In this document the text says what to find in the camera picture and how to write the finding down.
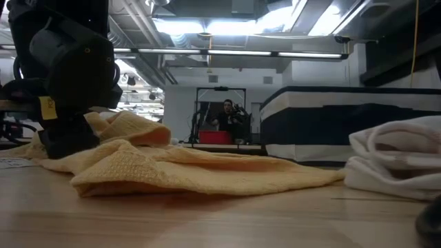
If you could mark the yellow waffle towel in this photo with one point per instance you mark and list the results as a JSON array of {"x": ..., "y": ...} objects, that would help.
[{"x": 172, "y": 168}]

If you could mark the white red-checked towel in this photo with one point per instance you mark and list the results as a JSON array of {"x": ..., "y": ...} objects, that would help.
[{"x": 396, "y": 172}]

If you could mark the black background station frame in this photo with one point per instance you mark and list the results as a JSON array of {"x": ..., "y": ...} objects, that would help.
[{"x": 197, "y": 113}]

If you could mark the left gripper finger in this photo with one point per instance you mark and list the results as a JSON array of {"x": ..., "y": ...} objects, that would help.
[{"x": 69, "y": 137}]

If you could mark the navy white striped fabric bin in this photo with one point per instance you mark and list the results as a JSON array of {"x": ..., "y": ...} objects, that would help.
[{"x": 327, "y": 127}]

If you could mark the person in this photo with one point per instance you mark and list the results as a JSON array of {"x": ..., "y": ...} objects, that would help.
[{"x": 227, "y": 118}]

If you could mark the long ceiling light bar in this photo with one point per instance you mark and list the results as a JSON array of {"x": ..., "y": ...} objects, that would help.
[{"x": 241, "y": 52}]

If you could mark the red plastic bin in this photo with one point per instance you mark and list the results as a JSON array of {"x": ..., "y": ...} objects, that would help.
[{"x": 215, "y": 137}]

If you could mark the black hanging spot lamp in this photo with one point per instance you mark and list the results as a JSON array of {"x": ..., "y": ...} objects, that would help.
[
  {"x": 131, "y": 80},
  {"x": 152, "y": 96}
]

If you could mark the white paper label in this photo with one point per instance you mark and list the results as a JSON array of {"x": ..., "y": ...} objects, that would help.
[{"x": 13, "y": 163}]

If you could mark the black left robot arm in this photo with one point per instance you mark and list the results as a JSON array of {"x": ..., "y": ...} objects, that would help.
[{"x": 76, "y": 13}]

